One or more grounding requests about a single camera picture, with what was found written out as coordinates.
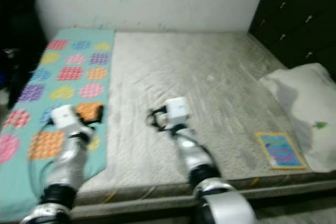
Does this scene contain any black bag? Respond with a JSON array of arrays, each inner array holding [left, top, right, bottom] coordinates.
[[3, 46, 33, 105]]

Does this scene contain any teal blanket with colourful shapes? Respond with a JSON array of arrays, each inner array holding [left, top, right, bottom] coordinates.
[[0, 27, 116, 222]]

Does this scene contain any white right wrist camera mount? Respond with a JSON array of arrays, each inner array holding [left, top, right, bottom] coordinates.
[[164, 97, 191, 128]]

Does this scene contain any blue and yellow picture book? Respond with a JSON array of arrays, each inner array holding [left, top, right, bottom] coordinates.
[[255, 131, 308, 171]]

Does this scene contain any grey patterned quilted mattress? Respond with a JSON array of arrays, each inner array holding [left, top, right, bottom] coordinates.
[[100, 31, 336, 215]]

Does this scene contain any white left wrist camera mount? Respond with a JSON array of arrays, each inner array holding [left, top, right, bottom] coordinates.
[[51, 104, 86, 131]]

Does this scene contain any black tufted headboard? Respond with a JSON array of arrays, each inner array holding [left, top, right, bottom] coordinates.
[[248, 0, 336, 70]]

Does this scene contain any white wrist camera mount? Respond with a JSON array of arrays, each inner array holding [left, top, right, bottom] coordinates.
[[164, 97, 191, 128], [51, 104, 86, 131]]

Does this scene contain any white pillow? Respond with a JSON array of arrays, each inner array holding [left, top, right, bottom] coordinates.
[[259, 62, 336, 173]]

